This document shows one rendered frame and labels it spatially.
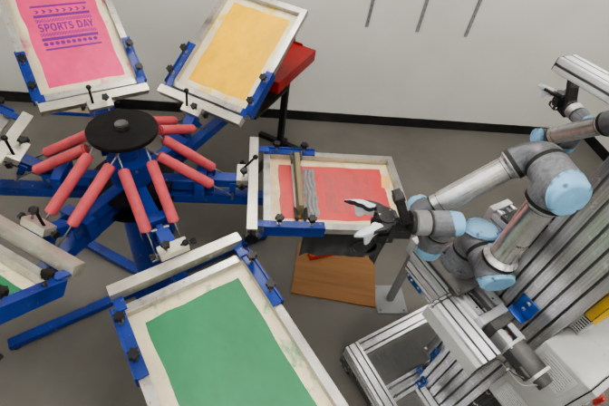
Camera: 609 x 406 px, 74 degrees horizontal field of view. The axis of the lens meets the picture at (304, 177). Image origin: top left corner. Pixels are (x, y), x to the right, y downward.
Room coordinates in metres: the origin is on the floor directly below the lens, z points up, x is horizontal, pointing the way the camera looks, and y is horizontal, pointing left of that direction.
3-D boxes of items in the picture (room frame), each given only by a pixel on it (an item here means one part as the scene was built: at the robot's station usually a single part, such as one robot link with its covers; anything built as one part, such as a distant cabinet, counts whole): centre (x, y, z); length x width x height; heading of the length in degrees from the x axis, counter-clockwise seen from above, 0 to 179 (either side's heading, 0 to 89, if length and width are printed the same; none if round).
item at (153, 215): (1.39, 0.86, 0.99); 0.82 x 0.79 x 0.12; 101
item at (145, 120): (1.39, 0.86, 0.67); 0.40 x 0.40 x 1.35
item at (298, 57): (2.74, 0.40, 1.06); 0.61 x 0.46 x 0.12; 161
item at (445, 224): (0.84, -0.44, 1.65); 0.11 x 0.08 x 0.09; 102
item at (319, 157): (1.60, -0.18, 0.97); 0.79 x 0.58 x 0.04; 101
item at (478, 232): (1.02, -0.67, 1.42); 0.13 x 0.12 x 0.14; 12
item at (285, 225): (1.28, 0.00, 0.97); 0.30 x 0.05 x 0.07; 101
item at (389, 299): (1.59, -0.75, 0.48); 0.22 x 0.22 x 0.96; 11
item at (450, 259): (1.02, -0.67, 1.31); 0.15 x 0.15 x 0.10
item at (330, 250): (1.43, -0.27, 0.77); 0.46 x 0.09 x 0.36; 101
